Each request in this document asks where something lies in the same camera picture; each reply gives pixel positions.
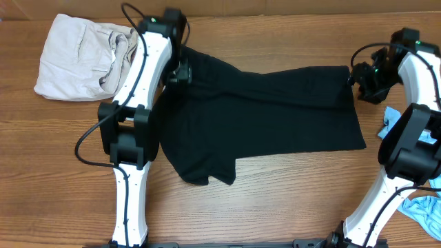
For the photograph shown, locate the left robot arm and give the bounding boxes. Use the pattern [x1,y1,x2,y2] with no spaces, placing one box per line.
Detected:
[98,8,192,247]

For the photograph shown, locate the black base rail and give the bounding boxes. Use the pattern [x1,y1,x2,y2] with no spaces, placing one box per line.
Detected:
[82,238,389,248]

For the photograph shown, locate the light blue crumpled garment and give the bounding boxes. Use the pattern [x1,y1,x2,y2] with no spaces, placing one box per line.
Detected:
[377,105,441,241]

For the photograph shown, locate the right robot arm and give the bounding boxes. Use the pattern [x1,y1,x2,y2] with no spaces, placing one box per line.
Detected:
[293,28,440,248]

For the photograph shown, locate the black t-shirt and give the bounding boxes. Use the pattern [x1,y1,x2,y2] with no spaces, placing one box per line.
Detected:
[152,48,366,185]

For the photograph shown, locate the beige folded shorts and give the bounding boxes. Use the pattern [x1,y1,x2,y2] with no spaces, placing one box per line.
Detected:
[34,14,138,101]

